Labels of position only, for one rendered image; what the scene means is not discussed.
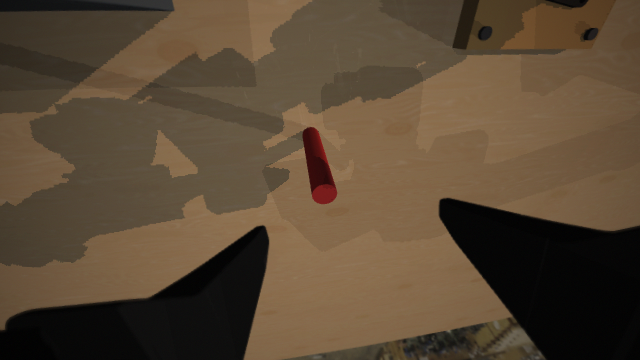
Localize red peg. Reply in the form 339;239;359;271
302;127;337;204

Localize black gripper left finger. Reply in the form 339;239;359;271
5;226;269;360

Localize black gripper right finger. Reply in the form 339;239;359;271
438;198;640;360

